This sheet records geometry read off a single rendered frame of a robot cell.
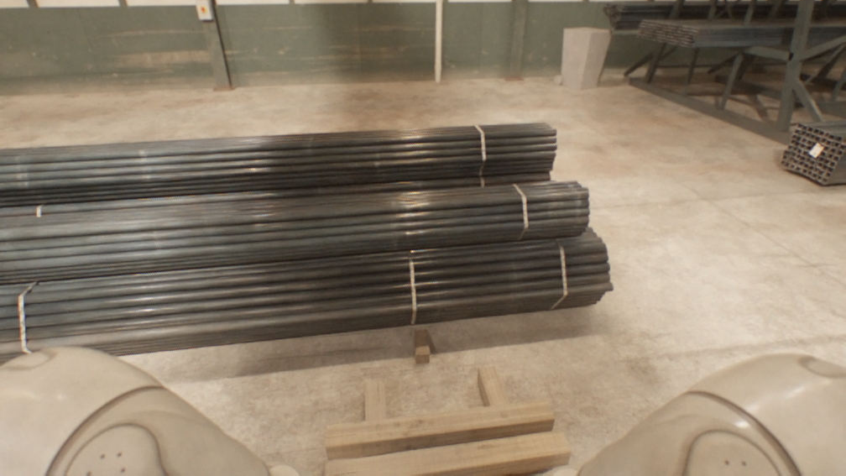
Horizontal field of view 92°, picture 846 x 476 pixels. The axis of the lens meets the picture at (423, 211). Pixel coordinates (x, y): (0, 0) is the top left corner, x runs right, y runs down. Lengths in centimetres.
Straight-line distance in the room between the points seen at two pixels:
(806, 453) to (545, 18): 960
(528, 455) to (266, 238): 160
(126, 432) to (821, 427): 59
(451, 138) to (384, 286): 101
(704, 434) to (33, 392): 60
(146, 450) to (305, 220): 195
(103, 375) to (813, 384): 70
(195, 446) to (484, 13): 924
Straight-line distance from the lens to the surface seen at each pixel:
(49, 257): 279
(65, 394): 54
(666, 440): 44
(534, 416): 211
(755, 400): 53
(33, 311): 293
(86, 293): 278
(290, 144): 265
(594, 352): 274
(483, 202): 236
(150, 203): 301
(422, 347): 251
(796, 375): 57
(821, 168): 595
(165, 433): 44
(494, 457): 198
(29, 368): 61
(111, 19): 1010
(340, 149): 261
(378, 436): 201
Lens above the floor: 189
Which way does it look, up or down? 29 degrees down
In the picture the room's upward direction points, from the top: straight up
